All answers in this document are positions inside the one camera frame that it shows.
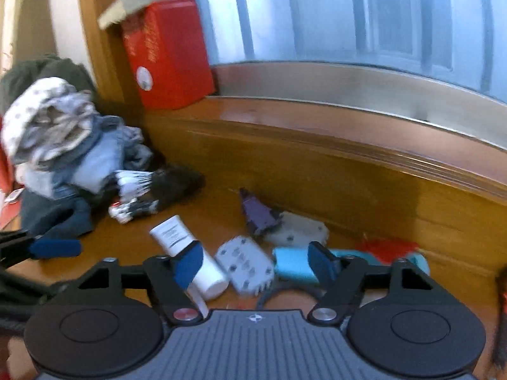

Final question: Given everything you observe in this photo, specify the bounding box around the light blue plastic case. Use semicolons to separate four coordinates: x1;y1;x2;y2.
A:
273;247;431;285

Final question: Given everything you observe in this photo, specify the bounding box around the grey perforated plate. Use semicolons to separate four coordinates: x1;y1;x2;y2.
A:
215;236;275;297

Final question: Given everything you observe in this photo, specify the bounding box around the red small object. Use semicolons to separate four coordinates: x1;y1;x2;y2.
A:
356;238;419;264

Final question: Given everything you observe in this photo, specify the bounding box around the white cosmetic tube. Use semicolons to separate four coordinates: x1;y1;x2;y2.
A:
150;215;229;300

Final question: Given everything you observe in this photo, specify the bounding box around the black pouch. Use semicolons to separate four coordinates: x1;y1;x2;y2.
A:
151;166;205;210

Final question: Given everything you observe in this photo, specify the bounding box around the white shuttlecock left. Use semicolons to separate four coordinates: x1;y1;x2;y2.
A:
114;170;153;203

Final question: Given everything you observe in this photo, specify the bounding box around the purple plastic block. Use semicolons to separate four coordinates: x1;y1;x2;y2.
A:
239;188;281;238

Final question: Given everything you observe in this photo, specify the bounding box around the pile of clothes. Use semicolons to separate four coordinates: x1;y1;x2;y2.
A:
1;56;153;238

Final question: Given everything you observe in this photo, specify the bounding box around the red tea box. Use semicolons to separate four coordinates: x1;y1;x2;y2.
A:
97;0;216;110

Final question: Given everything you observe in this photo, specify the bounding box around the black rubber ring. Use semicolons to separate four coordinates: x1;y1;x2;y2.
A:
255;280;326;312

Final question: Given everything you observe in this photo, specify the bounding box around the window aluminium frame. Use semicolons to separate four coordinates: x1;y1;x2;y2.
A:
197;0;506;148

